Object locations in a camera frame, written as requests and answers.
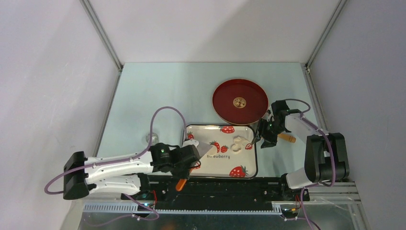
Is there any aluminium corner post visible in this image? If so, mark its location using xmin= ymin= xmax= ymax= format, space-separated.
xmin=305 ymin=0 xmax=348 ymax=69
xmin=80 ymin=0 xmax=124 ymax=72

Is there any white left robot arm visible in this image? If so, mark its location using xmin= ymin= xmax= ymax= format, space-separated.
xmin=63 ymin=140 xmax=211 ymax=200

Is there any right aluminium corner post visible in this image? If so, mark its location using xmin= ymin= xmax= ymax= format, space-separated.
xmin=305 ymin=0 xmax=348 ymax=69

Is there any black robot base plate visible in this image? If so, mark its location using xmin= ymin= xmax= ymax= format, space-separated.
xmin=131 ymin=176 xmax=310 ymax=210

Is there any steel scraper orange handle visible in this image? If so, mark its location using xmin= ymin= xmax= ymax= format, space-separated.
xmin=175 ymin=140 xmax=216 ymax=192

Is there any aluminium frame rail front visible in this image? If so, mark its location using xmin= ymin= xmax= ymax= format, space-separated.
xmin=61 ymin=182 xmax=369 ymax=230

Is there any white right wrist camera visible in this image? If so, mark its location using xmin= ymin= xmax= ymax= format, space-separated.
xmin=266 ymin=110 xmax=274 ymax=122

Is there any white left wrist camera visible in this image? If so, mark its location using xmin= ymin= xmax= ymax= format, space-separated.
xmin=182 ymin=139 xmax=199 ymax=148

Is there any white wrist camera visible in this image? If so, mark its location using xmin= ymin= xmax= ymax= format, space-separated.
xmin=266 ymin=110 xmax=274 ymax=122
xmin=182 ymin=139 xmax=199 ymax=148

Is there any white dough piece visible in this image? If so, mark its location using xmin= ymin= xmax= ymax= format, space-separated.
xmin=230 ymin=136 xmax=249 ymax=154

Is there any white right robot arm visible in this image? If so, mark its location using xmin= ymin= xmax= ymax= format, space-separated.
xmin=251 ymin=99 xmax=350 ymax=200

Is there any wooden dough roller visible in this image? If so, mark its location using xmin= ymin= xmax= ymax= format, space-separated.
xmin=278 ymin=133 xmax=296 ymax=143

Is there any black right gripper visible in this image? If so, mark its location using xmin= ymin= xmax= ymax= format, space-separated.
xmin=251 ymin=118 xmax=285 ymax=149

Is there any left aluminium corner post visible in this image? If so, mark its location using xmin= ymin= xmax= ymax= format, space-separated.
xmin=80 ymin=0 xmax=124 ymax=72

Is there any grey slotted cable duct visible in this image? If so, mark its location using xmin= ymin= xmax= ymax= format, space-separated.
xmin=83 ymin=202 xmax=282 ymax=215

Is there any white strawberry print tray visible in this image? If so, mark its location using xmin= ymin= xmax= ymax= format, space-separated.
xmin=186 ymin=125 xmax=258 ymax=179

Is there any round dark red tray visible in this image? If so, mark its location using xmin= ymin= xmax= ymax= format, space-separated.
xmin=212 ymin=79 xmax=269 ymax=126

